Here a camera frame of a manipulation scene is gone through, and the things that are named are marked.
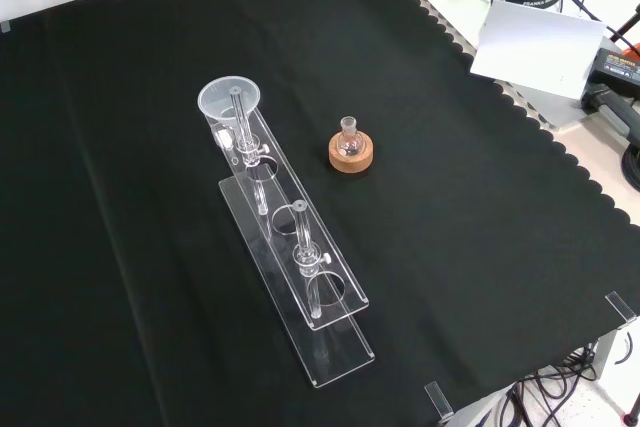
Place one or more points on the translucent plastic funnel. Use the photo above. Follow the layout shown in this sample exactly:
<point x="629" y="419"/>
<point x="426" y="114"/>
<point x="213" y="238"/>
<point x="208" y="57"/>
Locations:
<point x="220" y="97"/>

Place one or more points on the clear acrylic funnel stand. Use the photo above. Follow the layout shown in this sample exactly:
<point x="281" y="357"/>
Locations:
<point x="345" y="347"/>

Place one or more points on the small glass round-bottom flask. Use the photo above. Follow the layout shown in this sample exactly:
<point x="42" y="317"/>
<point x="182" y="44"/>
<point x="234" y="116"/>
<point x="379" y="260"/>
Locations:
<point x="348" y="144"/>

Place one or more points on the black cloth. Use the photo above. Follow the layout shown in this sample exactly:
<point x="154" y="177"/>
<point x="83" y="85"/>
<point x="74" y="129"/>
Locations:
<point x="450" y="197"/>

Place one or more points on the clear cloth clamp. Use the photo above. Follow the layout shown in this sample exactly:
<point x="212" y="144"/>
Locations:
<point x="621" y="309"/>
<point x="439" y="401"/>

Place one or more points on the pale board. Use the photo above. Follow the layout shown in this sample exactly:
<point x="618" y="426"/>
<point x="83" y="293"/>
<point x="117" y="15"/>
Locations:
<point x="535" y="47"/>

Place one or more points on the black power supply box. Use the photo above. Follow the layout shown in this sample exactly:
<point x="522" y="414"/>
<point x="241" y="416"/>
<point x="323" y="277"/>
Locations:
<point x="617" y="69"/>

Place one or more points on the black tripod leg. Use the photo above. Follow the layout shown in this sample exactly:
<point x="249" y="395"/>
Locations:
<point x="625" y="27"/>

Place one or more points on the grey tape strip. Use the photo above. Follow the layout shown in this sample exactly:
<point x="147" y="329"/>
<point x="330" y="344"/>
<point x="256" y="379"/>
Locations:
<point x="5" y="27"/>

